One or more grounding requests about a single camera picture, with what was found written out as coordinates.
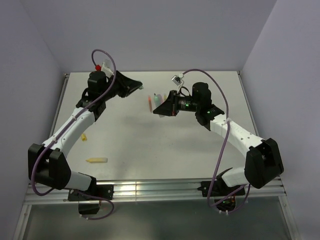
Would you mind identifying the yellow highlighter pen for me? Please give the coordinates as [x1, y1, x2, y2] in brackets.
[85, 157, 108, 164]

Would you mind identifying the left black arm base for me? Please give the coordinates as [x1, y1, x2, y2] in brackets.
[67, 184, 115, 221]

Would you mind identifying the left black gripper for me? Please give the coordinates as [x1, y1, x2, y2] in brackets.
[101, 70, 142, 102]

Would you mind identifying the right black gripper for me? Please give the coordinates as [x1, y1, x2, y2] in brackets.
[153, 90, 200, 117]

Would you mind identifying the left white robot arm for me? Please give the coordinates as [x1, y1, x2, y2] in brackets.
[28, 70, 143, 200]

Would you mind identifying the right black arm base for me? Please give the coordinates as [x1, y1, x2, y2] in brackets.
[197, 180, 246, 212]

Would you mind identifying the yellow highlighter cap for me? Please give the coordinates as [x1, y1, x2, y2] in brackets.
[81, 133, 87, 141]

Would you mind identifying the green highlighter pen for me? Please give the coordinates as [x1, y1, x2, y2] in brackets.
[153, 93, 161, 107]

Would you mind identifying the aluminium front rail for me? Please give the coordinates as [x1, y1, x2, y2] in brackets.
[23, 178, 287, 205]

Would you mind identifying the orange thin pen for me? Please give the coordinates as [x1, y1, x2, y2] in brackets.
[148, 95, 153, 113]

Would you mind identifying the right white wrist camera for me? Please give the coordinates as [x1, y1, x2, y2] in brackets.
[171, 73, 185, 92]

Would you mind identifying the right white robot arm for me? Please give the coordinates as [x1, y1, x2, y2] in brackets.
[153, 82, 284, 195]

